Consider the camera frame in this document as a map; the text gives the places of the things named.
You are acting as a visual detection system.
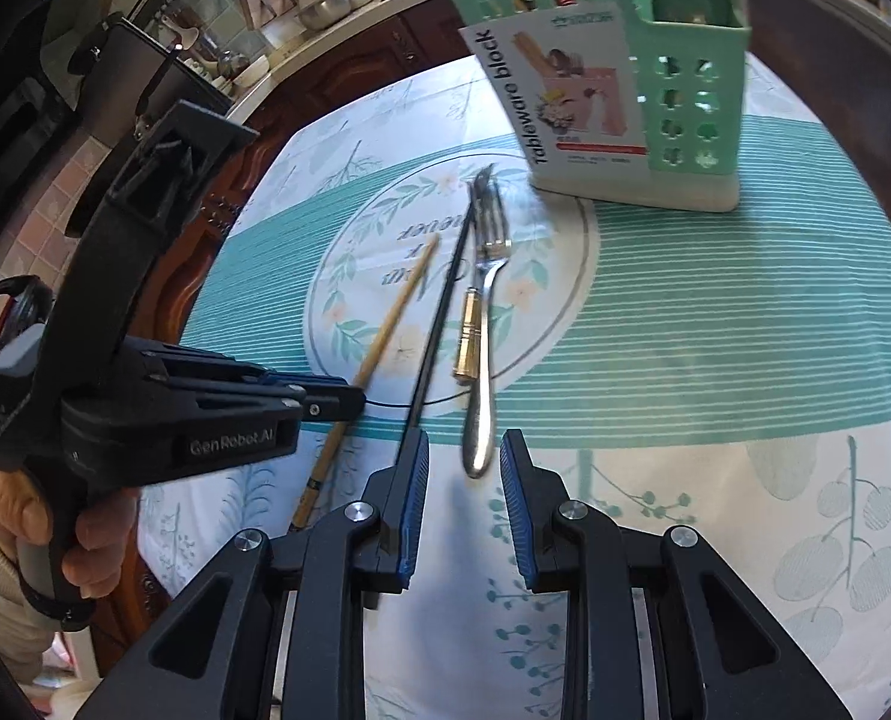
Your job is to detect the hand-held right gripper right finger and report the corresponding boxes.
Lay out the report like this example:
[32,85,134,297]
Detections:
[497,429,855,720]

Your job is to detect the kitchen countertop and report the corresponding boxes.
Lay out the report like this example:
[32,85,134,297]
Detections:
[224,0,461,117]

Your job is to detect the black kitchen appliance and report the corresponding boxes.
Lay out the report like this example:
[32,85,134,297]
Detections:
[70,15,232,162]

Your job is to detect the brown chopstick with dark end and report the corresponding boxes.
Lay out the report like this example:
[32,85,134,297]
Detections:
[289,232,442,535]

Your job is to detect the gold handled metal utensil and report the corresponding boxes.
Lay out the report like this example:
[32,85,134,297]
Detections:
[451,163,502,385]

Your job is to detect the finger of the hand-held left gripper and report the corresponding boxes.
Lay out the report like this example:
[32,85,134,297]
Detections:
[293,387,367,422]
[260,372,350,392]

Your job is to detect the green plastic utensil holder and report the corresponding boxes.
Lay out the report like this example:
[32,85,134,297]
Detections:
[436,0,754,212]

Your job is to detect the black handled scissors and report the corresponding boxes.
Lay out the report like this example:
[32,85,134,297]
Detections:
[0,277,58,377]

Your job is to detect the steel bowl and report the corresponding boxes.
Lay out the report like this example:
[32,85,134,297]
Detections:
[299,0,355,31]

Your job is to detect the person's left hand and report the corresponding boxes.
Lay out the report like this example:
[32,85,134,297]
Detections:
[0,461,140,602]

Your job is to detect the black chopstick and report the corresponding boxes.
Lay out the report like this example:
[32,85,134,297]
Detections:
[394,195,484,466]

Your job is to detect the silver metal fork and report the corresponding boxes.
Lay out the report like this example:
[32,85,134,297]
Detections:
[461,184,512,479]

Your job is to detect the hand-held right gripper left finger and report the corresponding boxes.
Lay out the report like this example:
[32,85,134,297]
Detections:
[76,427,433,720]

